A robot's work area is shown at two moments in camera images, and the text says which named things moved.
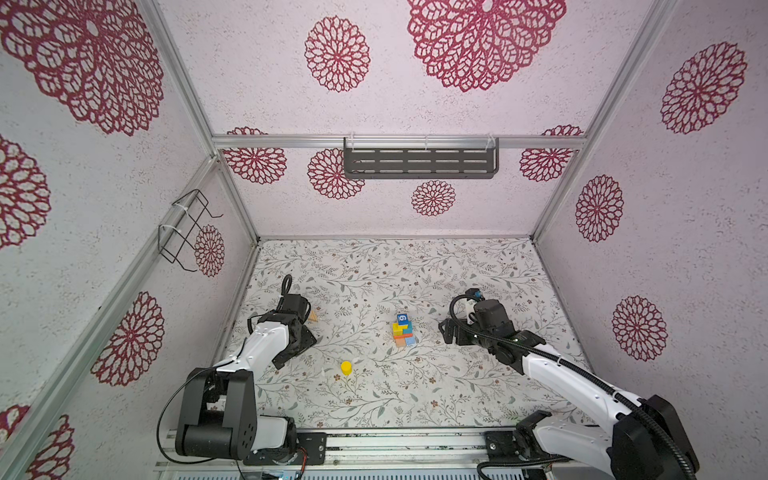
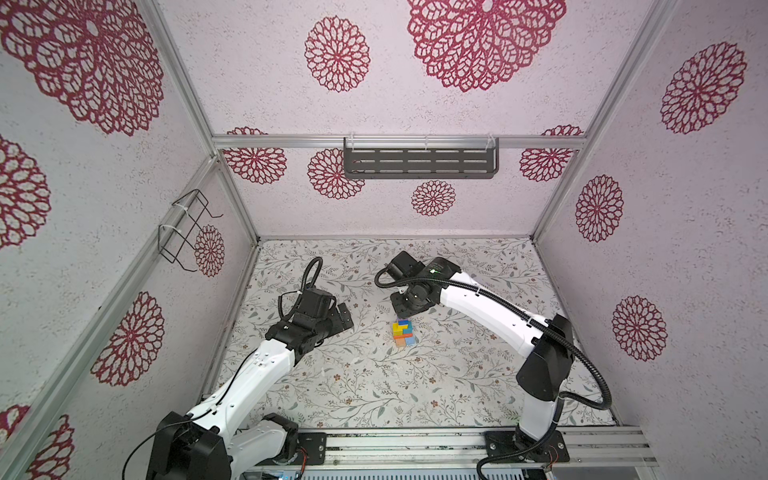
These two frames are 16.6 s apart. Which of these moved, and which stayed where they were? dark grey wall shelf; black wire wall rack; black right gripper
Moved: black right gripper
Stayed: black wire wall rack; dark grey wall shelf
